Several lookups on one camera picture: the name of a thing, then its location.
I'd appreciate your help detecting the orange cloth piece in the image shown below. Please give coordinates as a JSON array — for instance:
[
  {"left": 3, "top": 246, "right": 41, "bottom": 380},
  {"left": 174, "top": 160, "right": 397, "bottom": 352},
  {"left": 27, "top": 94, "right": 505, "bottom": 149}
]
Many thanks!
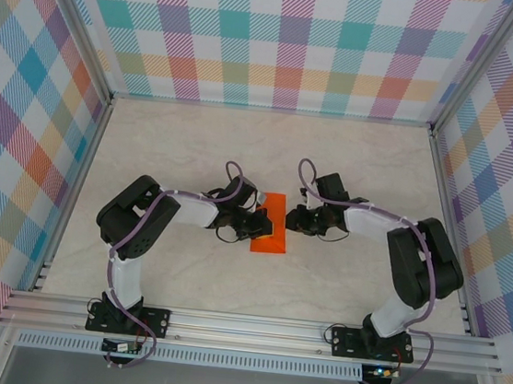
[{"left": 248, "top": 190, "right": 294, "bottom": 256}]

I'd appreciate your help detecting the small green circuit board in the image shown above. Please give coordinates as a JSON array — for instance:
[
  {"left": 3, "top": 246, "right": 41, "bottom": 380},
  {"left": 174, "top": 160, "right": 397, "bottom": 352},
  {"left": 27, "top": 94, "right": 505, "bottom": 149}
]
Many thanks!
[
  {"left": 101, "top": 339, "right": 144, "bottom": 356},
  {"left": 367, "top": 365, "right": 398, "bottom": 380}
]

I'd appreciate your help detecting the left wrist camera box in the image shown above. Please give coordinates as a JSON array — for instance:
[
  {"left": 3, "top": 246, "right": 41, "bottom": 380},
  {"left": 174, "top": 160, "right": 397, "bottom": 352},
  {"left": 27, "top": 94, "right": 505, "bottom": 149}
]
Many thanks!
[{"left": 222, "top": 174, "right": 269, "bottom": 214}]

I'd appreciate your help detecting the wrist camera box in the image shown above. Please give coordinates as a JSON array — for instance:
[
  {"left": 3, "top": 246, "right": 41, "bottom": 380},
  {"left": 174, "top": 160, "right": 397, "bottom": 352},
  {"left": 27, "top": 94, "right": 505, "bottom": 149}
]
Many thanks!
[
  {"left": 311, "top": 170, "right": 371, "bottom": 208},
  {"left": 222, "top": 174, "right": 269, "bottom": 214}
]

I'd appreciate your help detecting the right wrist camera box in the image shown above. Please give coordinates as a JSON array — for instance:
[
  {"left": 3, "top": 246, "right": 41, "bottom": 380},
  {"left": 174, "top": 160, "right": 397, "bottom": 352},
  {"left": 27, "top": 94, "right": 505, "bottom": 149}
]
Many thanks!
[{"left": 311, "top": 170, "right": 371, "bottom": 208}]

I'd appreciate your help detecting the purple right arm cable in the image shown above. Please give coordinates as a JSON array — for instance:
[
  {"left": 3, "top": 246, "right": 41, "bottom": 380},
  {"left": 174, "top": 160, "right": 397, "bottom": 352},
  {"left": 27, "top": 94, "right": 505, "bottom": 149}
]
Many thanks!
[{"left": 274, "top": 157, "right": 454, "bottom": 384}]

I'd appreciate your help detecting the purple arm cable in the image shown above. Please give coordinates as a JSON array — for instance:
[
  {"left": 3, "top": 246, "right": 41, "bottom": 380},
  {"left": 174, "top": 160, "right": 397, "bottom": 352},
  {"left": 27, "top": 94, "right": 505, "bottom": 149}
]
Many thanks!
[
  {"left": 274, "top": 157, "right": 454, "bottom": 384},
  {"left": 95, "top": 148, "right": 261, "bottom": 382}
]

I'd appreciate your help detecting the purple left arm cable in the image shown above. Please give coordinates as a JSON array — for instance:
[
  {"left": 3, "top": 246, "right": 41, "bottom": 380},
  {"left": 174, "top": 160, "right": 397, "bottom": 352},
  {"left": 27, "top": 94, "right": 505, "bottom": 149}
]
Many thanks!
[{"left": 95, "top": 148, "right": 261, "bottom": 382}]

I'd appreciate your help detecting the aluminium mounting rail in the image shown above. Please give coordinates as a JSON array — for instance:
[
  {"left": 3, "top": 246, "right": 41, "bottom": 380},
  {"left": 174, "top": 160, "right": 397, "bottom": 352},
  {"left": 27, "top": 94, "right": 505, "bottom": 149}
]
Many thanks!
[{"left": 0, "top": 283, "right": 507, "bottom": 381}]

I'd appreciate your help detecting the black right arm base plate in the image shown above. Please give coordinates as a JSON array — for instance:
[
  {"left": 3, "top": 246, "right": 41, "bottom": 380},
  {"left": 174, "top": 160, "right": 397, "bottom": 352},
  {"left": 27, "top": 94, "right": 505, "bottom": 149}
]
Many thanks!
[{"left": 329, "top": 325, "right": 416, "bottom": 367}]

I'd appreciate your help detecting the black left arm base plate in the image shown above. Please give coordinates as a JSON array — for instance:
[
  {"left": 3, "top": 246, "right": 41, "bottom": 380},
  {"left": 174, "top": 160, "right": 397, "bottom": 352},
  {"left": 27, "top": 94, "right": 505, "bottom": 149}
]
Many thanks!
[{"left": 85, "top": 300, "right": 172, "bottom": 341}]

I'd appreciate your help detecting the aluminium table side rail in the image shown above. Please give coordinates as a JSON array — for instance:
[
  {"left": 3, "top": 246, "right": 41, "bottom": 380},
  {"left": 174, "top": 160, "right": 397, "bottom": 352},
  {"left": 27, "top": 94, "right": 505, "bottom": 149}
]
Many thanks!
[
  {"left": 29, "top": 85, "right": 116, "bottom": 299},
  {"left": 407, "top": 123, "right": 496, "bottom": 338}
]

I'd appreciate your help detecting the slotted grey cable duct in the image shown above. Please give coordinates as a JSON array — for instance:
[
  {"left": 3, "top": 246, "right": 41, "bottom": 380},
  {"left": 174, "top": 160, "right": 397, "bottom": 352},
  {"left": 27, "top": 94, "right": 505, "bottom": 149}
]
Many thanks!
[{"left": 14, "top": 324, "right": 366, "bottom": 384}]

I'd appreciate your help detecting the aluminium frame post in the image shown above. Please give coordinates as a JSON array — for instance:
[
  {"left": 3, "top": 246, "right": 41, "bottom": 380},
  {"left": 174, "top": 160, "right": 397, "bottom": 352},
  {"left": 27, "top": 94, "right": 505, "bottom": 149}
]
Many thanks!
[
  {"left": 429, "top": 0, "right": 513, "bottom": 144},
  {"left": 19, "top": 0, "right": 124, "bottom": 102}
]

